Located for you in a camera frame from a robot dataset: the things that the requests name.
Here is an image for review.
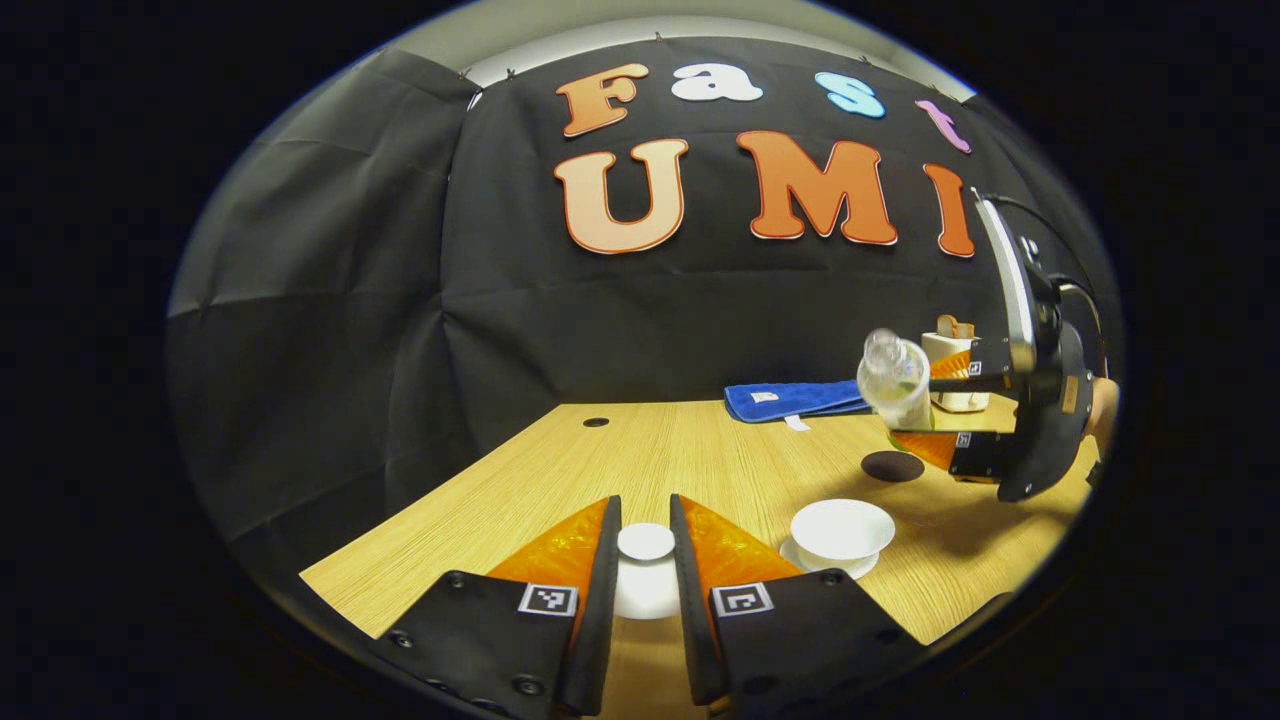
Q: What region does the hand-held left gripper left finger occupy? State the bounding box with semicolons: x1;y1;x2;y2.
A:
370;495;623;717

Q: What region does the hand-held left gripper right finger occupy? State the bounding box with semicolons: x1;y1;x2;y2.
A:
668;493;926;706

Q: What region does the dark round coaster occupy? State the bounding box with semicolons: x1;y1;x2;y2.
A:
861;450;926;483

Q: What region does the white teacup lid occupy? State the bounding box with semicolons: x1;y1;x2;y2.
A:
612;522;681;621

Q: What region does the clear water bottle white label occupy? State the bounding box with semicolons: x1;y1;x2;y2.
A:
856;328;936;451

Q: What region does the white teacup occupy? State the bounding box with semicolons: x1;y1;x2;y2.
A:
790;499;897;573

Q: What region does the white toaster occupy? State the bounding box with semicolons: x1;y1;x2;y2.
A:
921;330;991;414

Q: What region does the blue towel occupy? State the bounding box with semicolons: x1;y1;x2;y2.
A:
724;379;873;431

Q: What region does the black cable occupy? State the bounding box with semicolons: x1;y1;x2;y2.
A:
985;193;1109;376

